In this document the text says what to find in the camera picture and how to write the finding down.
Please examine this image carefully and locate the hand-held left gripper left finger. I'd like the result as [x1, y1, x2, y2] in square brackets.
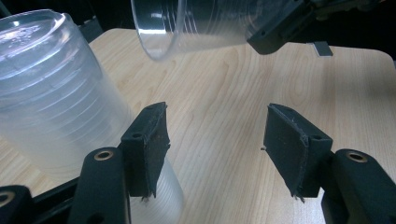
[119, 101, 172, 201]

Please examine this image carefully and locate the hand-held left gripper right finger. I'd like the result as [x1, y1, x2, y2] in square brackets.
[262, 103, 334, 203]

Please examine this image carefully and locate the single clear plastic cup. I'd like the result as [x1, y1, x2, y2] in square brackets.
[130, 0, 261, 63]

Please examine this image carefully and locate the stack of clear plastic cups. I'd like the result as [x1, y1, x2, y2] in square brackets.
[0, 8, 185, 224]

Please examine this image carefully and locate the black stand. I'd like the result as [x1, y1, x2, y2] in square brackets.
[77, 15, 105, 44]

